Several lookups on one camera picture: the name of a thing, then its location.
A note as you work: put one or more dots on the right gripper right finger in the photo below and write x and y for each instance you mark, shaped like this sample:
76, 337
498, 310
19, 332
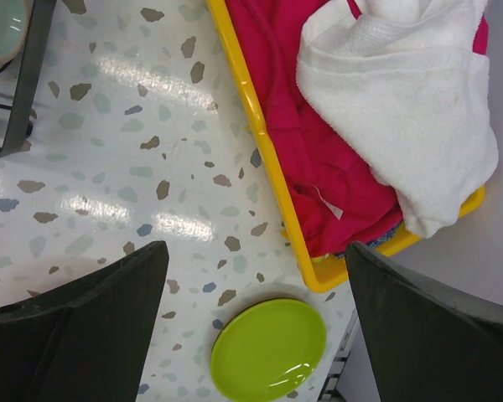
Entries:
426, 341

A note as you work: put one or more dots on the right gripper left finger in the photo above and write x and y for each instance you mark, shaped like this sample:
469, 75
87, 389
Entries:
88, 339

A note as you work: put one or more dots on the black wire dish rack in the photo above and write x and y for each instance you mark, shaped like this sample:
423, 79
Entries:
19, 79

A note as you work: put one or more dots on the celadon green bowl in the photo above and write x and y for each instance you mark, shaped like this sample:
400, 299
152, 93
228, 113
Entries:
14, 22

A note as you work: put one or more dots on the yellow plastic tray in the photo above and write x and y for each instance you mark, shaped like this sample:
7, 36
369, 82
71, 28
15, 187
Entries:
276, 167

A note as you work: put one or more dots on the lime green plate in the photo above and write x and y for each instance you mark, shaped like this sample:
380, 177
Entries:
268, 350

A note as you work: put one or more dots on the magenta cloth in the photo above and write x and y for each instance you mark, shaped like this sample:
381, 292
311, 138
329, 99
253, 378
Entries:
318, 146

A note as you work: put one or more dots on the white towel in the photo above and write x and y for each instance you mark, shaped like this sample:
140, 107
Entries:
403, 86

